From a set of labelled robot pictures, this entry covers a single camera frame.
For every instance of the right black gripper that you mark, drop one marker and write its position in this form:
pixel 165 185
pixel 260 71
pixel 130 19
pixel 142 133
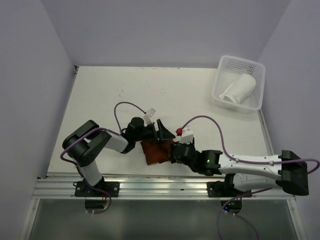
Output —
pixel 173 160

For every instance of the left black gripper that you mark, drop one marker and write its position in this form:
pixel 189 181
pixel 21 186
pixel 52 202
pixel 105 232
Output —
pixel 162 134

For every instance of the brown towel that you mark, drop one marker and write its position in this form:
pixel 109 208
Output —
pixel 157 153

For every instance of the white towel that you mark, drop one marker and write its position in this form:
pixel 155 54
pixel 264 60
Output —
pixel 240 89

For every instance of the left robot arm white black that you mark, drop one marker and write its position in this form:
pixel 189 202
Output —
pixel 83 146

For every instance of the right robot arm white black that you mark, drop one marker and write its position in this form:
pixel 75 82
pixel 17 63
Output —
pixel 286 171

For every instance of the white plastic basket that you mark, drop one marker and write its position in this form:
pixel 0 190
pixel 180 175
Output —
pixel 229 69

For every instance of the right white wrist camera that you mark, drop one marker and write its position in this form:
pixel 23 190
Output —
pixel 186 135

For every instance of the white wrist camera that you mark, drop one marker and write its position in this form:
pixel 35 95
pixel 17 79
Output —
pixel 186 135
pixel 148 116

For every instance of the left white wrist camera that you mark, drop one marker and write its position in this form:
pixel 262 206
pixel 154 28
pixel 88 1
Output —
pixel 148 116

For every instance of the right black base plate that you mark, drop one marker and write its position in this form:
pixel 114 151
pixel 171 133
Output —
pixel 218 189

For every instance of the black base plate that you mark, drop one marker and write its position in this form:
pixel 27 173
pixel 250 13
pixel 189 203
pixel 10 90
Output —
pixel 218 189
pixel 111 188

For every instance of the aluminium mounting rail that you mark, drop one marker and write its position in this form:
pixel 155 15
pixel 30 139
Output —
pixel 136 187

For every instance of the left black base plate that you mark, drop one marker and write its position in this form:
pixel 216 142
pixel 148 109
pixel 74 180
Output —
pixel 111 188

